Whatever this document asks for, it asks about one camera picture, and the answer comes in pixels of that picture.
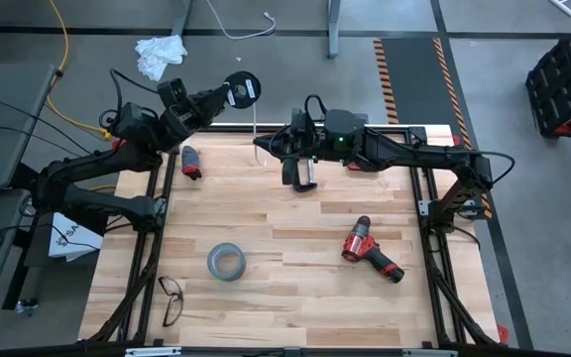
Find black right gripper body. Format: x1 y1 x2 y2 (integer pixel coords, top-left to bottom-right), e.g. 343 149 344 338
285 133 327 165

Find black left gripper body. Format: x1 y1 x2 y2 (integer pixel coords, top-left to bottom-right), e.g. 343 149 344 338
160 96 207 150

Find black C-clamp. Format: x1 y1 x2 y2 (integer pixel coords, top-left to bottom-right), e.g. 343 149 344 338
289 158 319 194

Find grey red utility knife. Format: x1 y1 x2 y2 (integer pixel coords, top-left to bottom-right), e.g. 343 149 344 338
180 145 203 181

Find white crumpled cloth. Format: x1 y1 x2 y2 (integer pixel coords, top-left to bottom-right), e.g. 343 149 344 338
134 33 189 83

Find grey table leg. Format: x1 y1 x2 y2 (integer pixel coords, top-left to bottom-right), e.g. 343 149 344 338
171 0 192 37
327 0 342 60

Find hazard striped floor mat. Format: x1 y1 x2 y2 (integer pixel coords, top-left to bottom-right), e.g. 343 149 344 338
373 37 494 219

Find white cardboard box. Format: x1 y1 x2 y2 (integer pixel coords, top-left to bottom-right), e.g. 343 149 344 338
47 211 104 263

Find grey side table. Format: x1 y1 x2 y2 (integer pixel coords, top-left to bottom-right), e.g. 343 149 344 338
0 61 57 318

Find clear safety glasses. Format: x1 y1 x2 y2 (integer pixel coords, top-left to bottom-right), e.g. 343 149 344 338
157 275 185 328

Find silver aluminium bar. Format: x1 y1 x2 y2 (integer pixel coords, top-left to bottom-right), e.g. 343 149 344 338
402 349 458 357
125 346 182 357

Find metal caster wheel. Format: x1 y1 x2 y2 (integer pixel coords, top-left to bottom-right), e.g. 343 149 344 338
15 297 39 316

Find red black toolbox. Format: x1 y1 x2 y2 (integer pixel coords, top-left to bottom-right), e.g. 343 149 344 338
525 35 571 139

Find white plastic piece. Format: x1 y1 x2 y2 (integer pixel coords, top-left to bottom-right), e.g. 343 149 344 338
547 0 571 18

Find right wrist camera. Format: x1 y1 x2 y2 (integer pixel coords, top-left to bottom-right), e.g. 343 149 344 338
289 107 311 141

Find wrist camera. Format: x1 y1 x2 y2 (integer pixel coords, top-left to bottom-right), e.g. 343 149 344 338
289 107 311 141
156 77 189 109

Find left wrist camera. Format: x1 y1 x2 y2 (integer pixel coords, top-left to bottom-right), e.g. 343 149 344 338
156 77 189 109

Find white floor cable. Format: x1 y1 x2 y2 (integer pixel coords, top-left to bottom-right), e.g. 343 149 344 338
204 0 278 41

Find yellow extension cable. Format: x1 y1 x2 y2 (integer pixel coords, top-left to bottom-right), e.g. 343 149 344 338
45 0 118 192

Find red black cordless drill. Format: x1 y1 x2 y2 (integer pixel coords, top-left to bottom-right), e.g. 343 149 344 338
340 214 406 285

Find black aluminium frame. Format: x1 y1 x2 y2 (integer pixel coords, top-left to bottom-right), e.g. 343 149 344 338
79 122 503 348

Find grey duct tape roll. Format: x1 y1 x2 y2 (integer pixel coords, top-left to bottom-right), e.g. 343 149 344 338
206 241 248 283

